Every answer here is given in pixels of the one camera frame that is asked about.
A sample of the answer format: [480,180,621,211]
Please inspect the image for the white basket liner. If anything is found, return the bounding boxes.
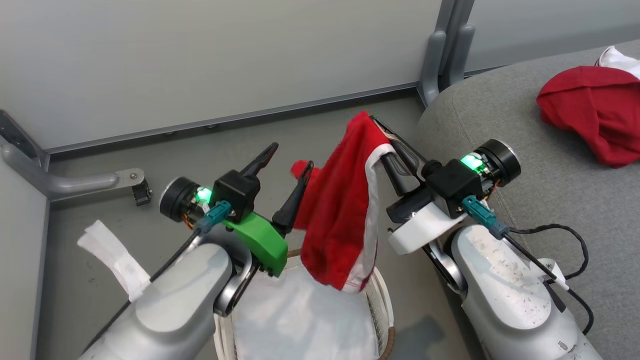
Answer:
[231,257,383,360]

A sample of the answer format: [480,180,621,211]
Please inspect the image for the red shorts with white trim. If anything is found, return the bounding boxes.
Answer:
[290,110,397,294]

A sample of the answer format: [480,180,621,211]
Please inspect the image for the white tape strip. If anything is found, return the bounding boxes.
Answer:
[77,219,152,303]

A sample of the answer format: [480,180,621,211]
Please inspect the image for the red shirt with white collar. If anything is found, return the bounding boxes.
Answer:
[536,45,640,169]

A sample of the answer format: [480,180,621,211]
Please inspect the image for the black caster wheel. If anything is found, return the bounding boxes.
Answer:
[131,179,153,207]

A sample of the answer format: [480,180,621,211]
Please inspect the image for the grey fabric sofa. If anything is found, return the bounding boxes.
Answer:
[415,39,640,360]

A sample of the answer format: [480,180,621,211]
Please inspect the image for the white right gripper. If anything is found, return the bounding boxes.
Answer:
[371,116,522,256]

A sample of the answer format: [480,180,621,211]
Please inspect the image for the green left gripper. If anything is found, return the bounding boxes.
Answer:
[159,142,315,279]

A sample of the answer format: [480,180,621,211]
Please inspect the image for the grey partition corner post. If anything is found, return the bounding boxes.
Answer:
[417,0,477,109]

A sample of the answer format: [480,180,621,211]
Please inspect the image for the grey partition base rail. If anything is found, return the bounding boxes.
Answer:
[46,82,420,154]

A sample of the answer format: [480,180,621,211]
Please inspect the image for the woven laundry basket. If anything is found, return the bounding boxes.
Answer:
[212,247,397,360]

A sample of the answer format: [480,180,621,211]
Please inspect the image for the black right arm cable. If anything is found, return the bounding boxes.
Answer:
[461,195,596,337]

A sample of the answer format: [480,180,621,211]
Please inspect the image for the grey partition foot leg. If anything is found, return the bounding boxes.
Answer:
[0,141,147,203]

